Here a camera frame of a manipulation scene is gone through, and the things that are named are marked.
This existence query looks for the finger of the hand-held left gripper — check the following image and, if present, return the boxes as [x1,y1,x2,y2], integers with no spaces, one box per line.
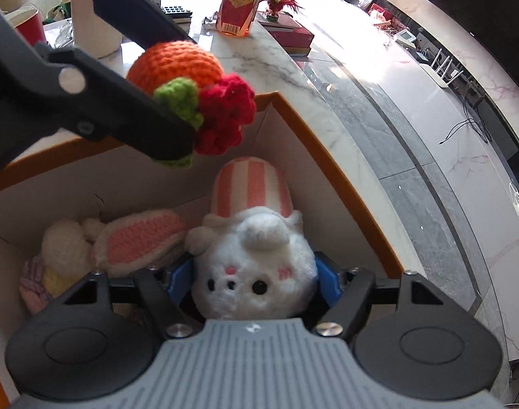
[0,0,197,167]
[87,0,198,48]

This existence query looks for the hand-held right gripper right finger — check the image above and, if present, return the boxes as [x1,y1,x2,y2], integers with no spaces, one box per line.
[311,254,441,338]

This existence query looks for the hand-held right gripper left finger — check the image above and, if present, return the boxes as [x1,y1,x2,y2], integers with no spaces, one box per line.
[63,256,202,338]

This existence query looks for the white crochet bunny pink ears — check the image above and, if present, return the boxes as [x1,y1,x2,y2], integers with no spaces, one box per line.
[21,209,188,313]

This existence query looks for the white plush bunny striped hat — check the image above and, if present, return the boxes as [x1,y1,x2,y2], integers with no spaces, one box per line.
[185,157,320,320]

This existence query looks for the orange crochet toy with flower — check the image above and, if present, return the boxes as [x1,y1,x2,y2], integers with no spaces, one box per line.
[126,40,257,172]

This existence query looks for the orange cardboard box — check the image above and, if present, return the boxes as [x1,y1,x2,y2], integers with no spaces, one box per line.
[0,91,417,409]

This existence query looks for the white paper cup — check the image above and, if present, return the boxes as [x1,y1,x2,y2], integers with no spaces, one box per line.
[69,0,124,59]

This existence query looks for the black remote control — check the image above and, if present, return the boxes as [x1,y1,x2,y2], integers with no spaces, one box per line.
[161,5,194,20]

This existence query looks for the crumpled silver foil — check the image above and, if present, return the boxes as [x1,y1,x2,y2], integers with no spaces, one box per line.
[44,21,77,49]

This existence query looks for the red cup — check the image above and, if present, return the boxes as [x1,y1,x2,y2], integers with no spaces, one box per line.
[4,9,48,48]

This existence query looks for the small red potted plant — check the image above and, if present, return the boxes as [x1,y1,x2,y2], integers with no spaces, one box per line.
[259,0,305,25]

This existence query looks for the red book stack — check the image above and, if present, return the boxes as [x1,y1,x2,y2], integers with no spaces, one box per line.
[261,17,315,57]

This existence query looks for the white marble tv console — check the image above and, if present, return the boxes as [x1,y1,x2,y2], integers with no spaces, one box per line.
[280,0,519,363]

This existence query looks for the white router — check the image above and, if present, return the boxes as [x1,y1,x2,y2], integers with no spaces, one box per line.
[421,48,465,89]

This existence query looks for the small white display device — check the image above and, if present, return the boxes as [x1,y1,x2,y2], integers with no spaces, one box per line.
[395,29,418,48]

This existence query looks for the black television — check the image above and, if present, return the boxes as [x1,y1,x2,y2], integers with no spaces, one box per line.
[402,0,519,109]

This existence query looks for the black cables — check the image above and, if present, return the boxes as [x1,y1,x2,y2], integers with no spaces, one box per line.
[439,89,496,146]

